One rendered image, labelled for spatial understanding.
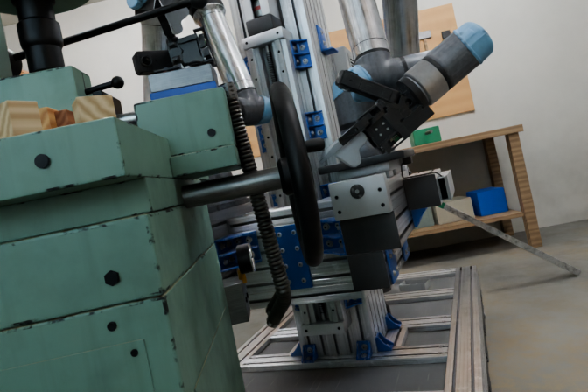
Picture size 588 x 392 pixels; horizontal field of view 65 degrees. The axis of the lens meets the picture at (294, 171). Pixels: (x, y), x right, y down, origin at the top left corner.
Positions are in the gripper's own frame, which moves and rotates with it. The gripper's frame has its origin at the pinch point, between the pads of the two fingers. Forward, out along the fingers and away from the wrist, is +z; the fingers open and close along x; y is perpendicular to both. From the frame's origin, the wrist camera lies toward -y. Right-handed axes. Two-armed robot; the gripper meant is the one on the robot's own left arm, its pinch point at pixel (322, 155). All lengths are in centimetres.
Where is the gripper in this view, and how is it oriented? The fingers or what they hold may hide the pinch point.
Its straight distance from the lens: 84.4
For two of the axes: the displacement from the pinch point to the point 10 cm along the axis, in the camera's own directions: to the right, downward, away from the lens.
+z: -7.6, 6.5, 0.3
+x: 0.2, -0.2, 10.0
